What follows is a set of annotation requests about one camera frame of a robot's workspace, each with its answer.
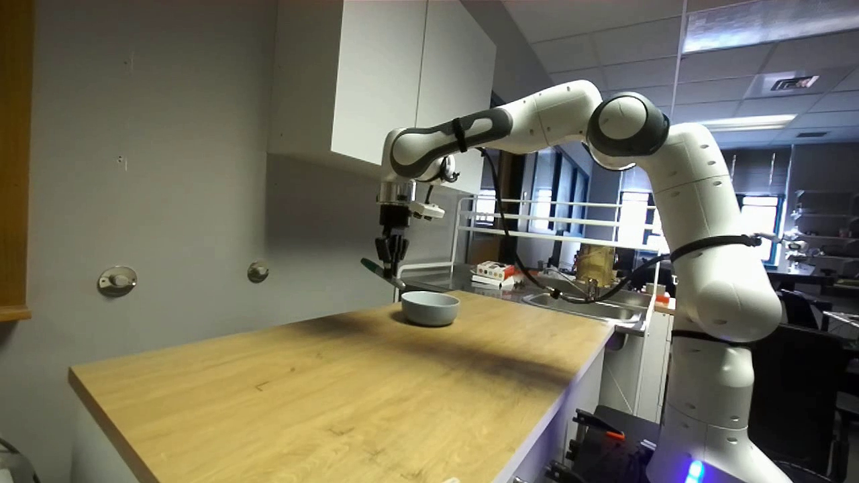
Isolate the ceiling air vent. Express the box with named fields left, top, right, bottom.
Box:
left=770, top=74, right=821, bottom=93

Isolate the white wire rack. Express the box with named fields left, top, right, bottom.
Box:
left=448, top=193, right=666, bottom=324

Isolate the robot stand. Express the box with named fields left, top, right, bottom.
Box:
left=545, top=402, right=796, bottom=483

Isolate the wooden frame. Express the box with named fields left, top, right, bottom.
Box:
left=0, top=0, right=36, bottom=323

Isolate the grey-blue bowl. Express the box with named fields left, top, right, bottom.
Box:
left=401, top=290, right=461, bottom=328

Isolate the yellowish translucent container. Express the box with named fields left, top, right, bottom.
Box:
left=576, top=244, right=618, bottom=287

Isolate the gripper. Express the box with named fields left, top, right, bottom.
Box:
left=374, top=204, right=412, bottom=278

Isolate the lab shelf with equipment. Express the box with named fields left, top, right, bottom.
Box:
left=784, top=188, right=859, bottom=286

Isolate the steel sink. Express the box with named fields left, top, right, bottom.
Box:
left=522, top=288, right=646, bottom=328

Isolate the ceiling light panel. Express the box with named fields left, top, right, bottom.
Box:
left=697, top=113, right=798, bottom=132
left=680, top=0, right=859, bottom=55

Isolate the window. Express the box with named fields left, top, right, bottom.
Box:
left=737, top=194, right=785, bottom=264
left=616, top=191, right=666, bottom=254

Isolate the dark green marker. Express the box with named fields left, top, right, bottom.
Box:
left=360, top=258, right=407, bottom=290

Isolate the white wall cabinet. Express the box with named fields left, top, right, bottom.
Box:
left=266, top=0, right=498, bottom=196

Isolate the stack of small boxes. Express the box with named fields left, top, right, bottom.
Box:
left=470, top=260, right=525, bottom=290

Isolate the black clamp with orange trigger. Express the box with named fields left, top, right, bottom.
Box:
left=572, top=408, right=626, bottom=442

